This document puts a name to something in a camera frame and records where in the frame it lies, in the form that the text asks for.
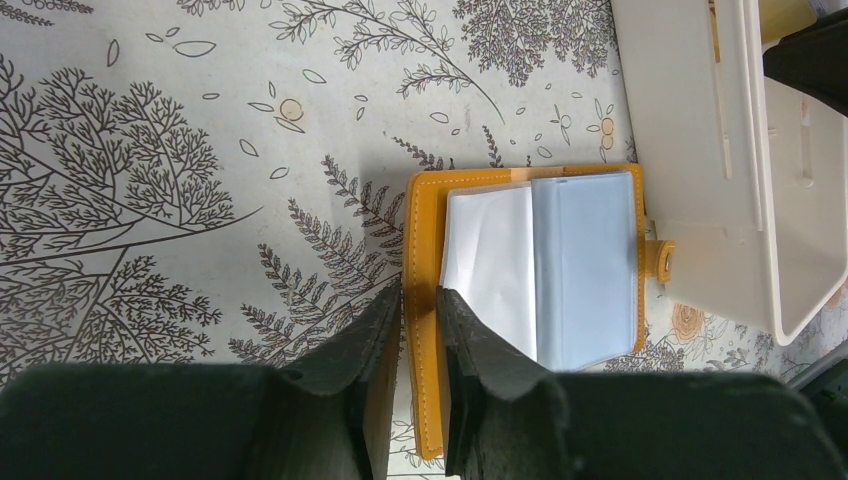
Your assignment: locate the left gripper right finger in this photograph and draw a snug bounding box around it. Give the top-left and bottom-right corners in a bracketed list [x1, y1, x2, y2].
[436, 288, 847, 479]

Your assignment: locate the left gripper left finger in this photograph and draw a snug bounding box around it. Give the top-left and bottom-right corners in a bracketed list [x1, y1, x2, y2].
[1, 285, 401, 479]

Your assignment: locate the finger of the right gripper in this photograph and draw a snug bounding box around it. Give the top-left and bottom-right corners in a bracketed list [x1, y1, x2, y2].
[763, 8, 847, 115]

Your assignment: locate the orange leather card holder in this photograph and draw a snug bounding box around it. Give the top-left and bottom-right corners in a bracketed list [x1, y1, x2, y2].
[402, 163, 675, 460]

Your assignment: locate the white plastic tray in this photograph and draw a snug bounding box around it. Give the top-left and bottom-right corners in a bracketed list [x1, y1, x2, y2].
[612, 1, 847, 346]

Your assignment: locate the floral table mat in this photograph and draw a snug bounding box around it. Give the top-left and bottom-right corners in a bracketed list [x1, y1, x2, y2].
[0, 0, 848, 480]

